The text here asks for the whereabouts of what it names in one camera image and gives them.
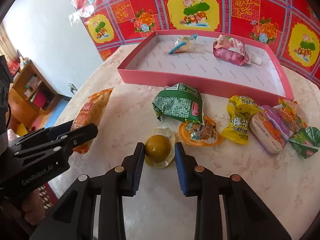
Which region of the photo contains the orange rice cracker packet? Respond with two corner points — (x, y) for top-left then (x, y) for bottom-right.
(70, 87), (115, 155)

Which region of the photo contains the purple candy tin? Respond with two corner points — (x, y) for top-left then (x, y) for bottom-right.
(249, 105), (293, 155)

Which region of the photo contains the orange jelly cup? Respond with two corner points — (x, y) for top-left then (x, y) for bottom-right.
(178, 116), (223, 147)

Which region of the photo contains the green triangular snack packet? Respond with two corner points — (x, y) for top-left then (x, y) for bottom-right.
(289, 127), (319, 159)

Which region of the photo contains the yellow jelly cup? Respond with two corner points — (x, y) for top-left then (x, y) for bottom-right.
(144, 128), (176, 169)

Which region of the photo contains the yellow soft candy packet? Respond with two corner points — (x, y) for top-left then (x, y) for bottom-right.
(221, 95), (261, 145)

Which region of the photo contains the burger gummy packet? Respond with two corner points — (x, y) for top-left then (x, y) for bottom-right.
(275, 98), (307, 135)

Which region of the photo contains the green foil snack packet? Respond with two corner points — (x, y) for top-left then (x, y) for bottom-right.
(152, 83), (203, 125)

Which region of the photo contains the clear blue-edged candy packet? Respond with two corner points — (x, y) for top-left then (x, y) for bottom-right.
(168, 34), (198, 55)

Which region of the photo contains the pink jelly drink pouch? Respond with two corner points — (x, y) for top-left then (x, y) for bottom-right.
(213, 35), (262, 66)

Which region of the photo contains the person left hand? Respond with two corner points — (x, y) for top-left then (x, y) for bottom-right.
(1, 189), (45, 225)

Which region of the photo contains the wooden shelf cabinet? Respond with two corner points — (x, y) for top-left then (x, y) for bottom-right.
(9, 61), (62, 131)

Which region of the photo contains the pink shallow cardboard box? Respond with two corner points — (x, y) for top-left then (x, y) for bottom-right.
(118, 29), (294, 106)

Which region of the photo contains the white wall socket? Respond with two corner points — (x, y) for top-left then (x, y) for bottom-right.
(68, 83), (78, 95)

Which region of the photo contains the red floral wall poster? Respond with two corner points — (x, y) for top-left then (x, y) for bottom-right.
(69, 0), (319, 84)

